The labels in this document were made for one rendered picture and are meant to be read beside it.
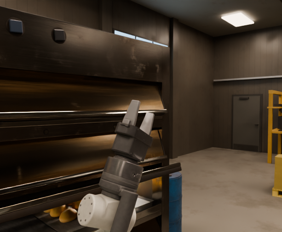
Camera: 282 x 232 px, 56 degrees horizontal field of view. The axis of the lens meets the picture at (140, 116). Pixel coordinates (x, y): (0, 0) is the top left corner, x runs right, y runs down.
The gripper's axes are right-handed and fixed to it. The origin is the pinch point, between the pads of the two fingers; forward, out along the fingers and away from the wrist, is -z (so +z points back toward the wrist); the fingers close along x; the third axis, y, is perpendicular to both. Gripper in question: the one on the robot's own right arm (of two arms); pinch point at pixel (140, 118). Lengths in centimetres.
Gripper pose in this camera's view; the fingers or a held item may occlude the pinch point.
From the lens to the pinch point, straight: 65.3
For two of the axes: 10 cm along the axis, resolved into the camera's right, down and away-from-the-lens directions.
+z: -3.0, 9.3, -2.3
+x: -4.4, -3.5, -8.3
